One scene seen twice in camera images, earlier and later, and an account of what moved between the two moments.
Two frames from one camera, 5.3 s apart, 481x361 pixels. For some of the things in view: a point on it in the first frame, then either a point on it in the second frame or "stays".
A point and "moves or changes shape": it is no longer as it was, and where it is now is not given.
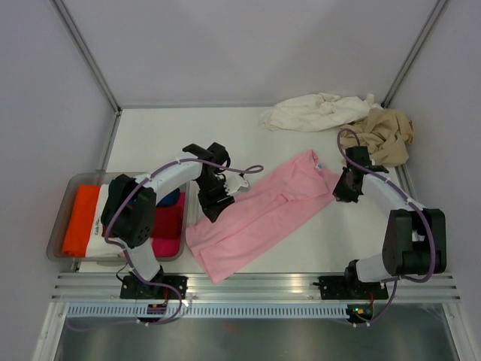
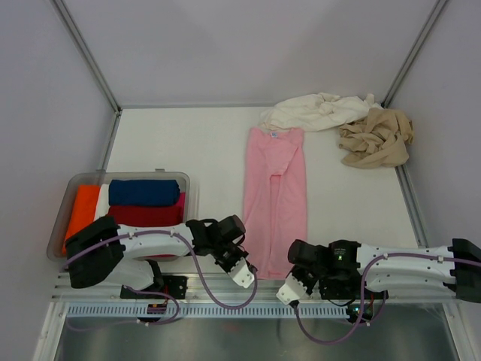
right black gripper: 340,193 -> 310,285
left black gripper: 211,208 -> 240,254
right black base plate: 349,287 stays
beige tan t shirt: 387,134 stays
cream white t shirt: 316,112 stays
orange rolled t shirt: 80,222 stays
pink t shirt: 266,213 moves or changes shape
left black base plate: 132,288 stays
